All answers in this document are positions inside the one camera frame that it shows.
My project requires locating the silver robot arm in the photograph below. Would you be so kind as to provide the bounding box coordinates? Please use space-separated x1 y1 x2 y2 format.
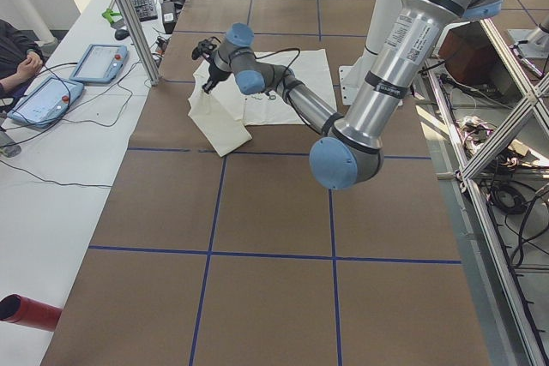
190 0 503 189

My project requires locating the near blue teach pendant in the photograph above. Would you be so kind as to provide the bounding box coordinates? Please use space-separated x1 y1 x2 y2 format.
8 76 84 128

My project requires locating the aluminium frame rail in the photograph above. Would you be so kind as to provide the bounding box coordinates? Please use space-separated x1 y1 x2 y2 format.
419 20 548 365

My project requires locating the blue teach pendant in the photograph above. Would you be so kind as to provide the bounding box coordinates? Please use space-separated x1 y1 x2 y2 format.
69 44 128 84
8 76 84 128

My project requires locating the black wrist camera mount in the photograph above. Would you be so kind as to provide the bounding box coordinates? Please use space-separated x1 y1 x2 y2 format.
191 36 220 62

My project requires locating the aluminium frame post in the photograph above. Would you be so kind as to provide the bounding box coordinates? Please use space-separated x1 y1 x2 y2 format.
115 0 160 86

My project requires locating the black computer keyboard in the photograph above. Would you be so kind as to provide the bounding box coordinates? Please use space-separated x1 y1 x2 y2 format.
130 0 158 21

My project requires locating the green plastic clamp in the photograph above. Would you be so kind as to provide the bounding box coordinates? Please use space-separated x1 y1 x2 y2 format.
101 9 125 29

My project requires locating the red cardboard tube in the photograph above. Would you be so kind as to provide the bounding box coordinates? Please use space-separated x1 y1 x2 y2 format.
1 294 62 332

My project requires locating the black power adapter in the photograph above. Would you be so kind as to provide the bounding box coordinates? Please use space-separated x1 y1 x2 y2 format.
161 0 178 34

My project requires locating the brown wooden box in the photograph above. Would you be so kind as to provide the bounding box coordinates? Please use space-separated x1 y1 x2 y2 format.
438 21 498 86

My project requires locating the far blue teach pendant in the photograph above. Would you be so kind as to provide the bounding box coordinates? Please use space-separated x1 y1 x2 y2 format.
69 44 128 84

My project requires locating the seated person's hand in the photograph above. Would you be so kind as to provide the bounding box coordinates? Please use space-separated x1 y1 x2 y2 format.
16 51 43 81

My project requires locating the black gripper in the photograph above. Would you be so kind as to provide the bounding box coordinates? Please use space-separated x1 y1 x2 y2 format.
202 60 226 94

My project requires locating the cream long-sleeve cat shirt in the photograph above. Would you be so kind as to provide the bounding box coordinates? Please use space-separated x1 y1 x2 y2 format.
188 49 336 156

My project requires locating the black computer mouse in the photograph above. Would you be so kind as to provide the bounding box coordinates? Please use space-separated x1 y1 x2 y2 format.
114 28 130 40

